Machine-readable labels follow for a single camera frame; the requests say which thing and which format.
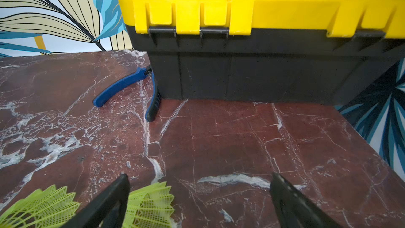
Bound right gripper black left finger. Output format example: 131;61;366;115
63;174;130;228

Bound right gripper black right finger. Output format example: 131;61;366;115
270;173;341;228

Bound green shuttlecock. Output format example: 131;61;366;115
1;185;80;228
122;182;175;228

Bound yellow black toolbox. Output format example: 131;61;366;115
118;0;405;105

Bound blue handled pliers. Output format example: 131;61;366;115
92;65;161;122

